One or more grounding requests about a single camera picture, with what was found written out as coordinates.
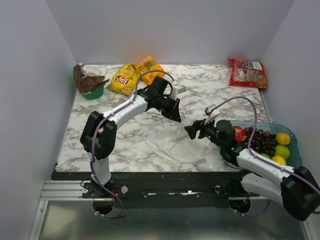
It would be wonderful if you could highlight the white cloth garment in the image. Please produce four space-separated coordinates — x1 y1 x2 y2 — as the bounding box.
145 110 206 164

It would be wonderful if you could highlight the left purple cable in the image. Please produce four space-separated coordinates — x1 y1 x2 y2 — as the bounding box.
89 69 176 219

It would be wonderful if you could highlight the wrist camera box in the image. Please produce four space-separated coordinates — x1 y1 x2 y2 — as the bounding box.
169 84 187 100
204 104 220 125

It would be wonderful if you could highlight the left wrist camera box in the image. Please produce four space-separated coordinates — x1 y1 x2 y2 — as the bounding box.
169 84 187 100

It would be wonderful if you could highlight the yellow lemon back right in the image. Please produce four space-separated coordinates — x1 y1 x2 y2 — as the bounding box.
275 132 291 146

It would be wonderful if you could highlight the red dragon fruit toy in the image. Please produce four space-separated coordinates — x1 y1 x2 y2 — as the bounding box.
233 126 248 143

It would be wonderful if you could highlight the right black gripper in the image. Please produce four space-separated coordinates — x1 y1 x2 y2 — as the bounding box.
184 114 225 149

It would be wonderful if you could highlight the yellow lemon front right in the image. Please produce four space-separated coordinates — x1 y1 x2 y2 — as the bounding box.
271 155 287 166

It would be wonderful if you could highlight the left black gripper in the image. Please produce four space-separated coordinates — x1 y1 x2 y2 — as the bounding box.
155 95 181 123

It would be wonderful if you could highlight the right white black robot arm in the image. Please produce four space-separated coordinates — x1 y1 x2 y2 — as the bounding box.
184 120 320 221

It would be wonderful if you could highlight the green fruit with black squiggle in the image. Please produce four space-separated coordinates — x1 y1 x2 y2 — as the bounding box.
260 153 271 159

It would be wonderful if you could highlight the yellow lemon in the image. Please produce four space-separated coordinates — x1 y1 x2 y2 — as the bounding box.
275 132 291 146
271 155 287 166

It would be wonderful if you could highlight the red snack bag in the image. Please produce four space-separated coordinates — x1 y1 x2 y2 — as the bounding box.
228 58 268 90

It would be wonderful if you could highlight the green lime toy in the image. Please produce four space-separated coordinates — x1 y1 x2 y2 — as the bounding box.
274 145 291 160

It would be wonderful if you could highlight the dark purple grape bunch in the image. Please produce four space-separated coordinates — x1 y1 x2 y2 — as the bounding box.
250 129 278 158

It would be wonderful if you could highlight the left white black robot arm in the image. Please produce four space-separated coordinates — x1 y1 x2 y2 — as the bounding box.
80 76 186 198

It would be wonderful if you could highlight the aluminium frame profile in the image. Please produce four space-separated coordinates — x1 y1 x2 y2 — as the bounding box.
30 180 310 240

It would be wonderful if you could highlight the orange snack bag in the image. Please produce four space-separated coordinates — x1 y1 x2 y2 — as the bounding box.
135 56 165 85

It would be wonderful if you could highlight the teal plastic fruit basket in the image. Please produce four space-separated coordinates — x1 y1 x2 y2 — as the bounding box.
219 120 303 171

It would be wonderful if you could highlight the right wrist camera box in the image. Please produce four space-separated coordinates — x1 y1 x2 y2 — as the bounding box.
204 104 220 125

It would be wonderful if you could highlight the yellow chips bag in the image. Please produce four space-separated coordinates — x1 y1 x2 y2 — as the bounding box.
106 63 141 96

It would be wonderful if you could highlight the green bowl with brown paper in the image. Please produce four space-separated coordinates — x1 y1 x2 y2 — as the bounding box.
72 63 110 100

